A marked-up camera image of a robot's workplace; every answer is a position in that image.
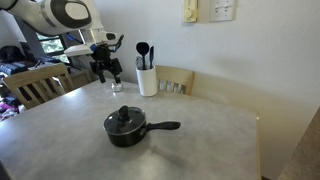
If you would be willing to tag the wooden furniture piece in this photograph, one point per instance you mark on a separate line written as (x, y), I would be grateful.
(80, 79)

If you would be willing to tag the metal whisk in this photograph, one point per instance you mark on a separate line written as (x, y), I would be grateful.
(138, 63)

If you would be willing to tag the black ladle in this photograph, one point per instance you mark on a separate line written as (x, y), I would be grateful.
(142, 47)

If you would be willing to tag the black bag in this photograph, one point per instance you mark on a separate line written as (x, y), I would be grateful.
(11, 53)

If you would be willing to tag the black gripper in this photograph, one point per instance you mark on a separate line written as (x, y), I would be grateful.
(105, 60)

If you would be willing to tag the purple cloth pile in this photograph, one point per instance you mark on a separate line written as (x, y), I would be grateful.
(6, 110)

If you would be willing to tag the white light switch plate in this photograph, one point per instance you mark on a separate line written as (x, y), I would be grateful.
(222, 10)

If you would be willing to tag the brown speckled countertop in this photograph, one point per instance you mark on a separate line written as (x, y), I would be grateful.
(303, 156)

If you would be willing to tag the window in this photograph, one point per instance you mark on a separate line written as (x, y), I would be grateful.
(53, 45)

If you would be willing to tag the glass lid with black knob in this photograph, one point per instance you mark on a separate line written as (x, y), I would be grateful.
(123, 111)

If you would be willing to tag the wooden chair with long slats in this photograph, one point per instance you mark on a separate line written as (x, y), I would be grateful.
(33, 75)

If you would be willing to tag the small steel tin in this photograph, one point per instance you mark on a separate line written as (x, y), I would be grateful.
(117, 87)

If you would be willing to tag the white utensil holder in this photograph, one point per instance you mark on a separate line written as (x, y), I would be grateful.
(146, 83)

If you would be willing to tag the beige thermostat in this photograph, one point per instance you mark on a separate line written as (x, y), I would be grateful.
(190, 11)

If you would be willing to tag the wooden chair with short back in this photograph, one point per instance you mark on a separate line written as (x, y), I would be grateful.
(176, 75)

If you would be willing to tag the black spatula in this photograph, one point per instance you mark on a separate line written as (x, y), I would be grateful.
(151, 53)

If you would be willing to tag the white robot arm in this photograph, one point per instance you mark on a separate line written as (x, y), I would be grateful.
(66, 13)

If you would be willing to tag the stack of dark items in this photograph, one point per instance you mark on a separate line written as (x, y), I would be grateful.
(11, 68)

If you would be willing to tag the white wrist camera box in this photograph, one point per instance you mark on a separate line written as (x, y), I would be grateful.
(78, 50)

